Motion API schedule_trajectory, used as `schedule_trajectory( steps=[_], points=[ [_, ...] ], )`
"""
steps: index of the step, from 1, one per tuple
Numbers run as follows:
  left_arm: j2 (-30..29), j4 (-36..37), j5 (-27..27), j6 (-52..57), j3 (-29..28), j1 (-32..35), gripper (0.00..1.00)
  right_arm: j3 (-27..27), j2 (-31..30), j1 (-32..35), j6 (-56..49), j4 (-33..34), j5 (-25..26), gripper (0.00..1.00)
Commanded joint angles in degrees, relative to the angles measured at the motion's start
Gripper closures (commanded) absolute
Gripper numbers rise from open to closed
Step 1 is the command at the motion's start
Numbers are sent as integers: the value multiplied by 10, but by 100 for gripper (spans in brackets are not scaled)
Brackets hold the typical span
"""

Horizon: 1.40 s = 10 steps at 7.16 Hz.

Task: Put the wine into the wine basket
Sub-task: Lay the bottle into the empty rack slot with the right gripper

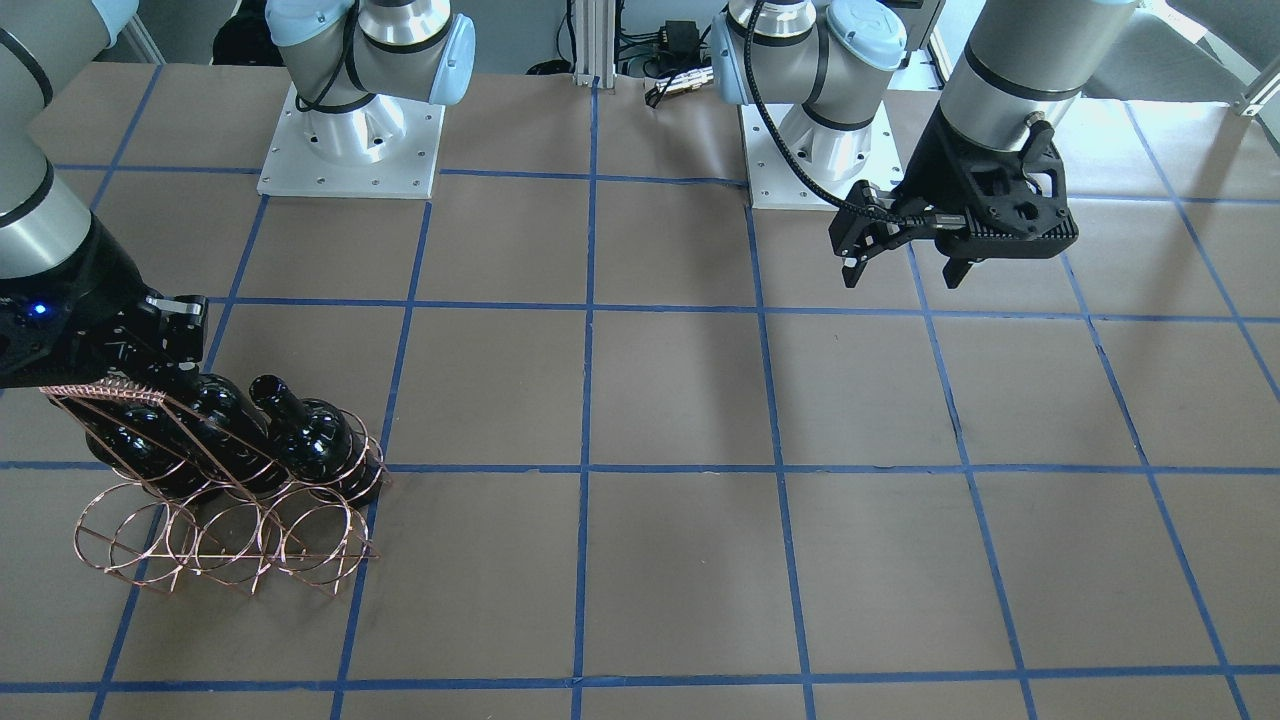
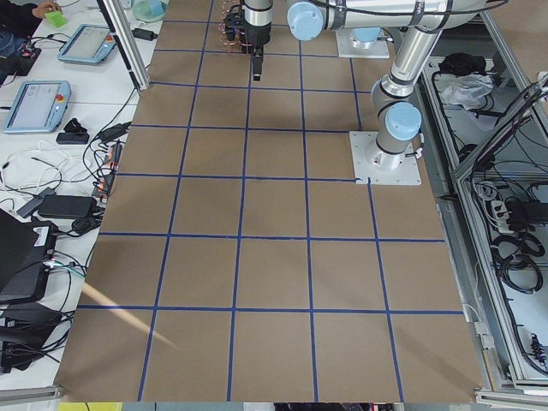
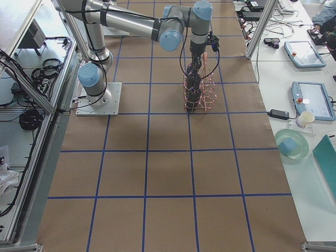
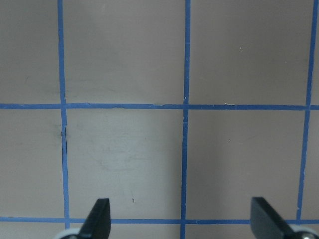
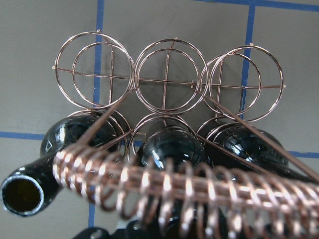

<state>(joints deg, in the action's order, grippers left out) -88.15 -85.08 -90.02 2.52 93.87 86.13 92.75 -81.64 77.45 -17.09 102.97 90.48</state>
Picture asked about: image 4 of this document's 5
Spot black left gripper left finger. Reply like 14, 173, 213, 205
77, 198, 111, 239

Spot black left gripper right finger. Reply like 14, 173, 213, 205
250, 197, 303, 239

